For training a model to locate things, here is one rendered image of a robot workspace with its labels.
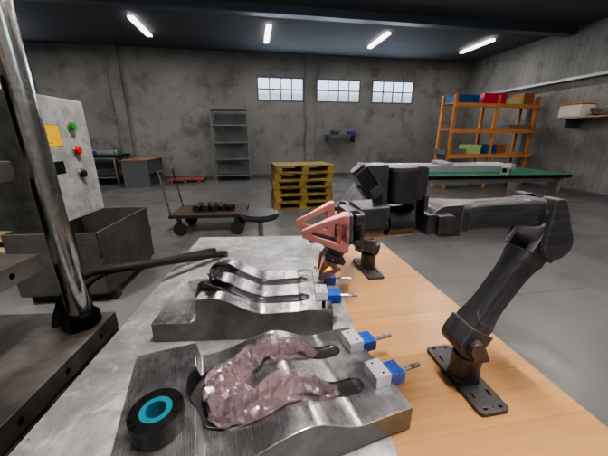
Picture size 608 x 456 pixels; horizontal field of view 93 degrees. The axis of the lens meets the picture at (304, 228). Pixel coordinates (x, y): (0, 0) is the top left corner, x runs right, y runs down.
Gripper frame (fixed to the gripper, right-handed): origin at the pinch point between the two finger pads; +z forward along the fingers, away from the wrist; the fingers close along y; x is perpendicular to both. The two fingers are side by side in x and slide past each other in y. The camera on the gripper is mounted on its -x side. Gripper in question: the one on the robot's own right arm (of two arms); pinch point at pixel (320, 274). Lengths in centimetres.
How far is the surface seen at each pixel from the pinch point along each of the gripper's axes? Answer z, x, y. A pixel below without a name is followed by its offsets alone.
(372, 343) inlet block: -0.9, 10.5, 29.0
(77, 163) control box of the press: 13, -91, -23
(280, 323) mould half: 11.9, -8.4, 17.6
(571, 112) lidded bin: -414, 507, -581
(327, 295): -0.2, 0.7, 13.3
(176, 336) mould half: 29.0, -31.6, 17.3
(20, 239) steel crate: 135, -170, -133
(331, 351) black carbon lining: 5.5, 2.5, 29.5
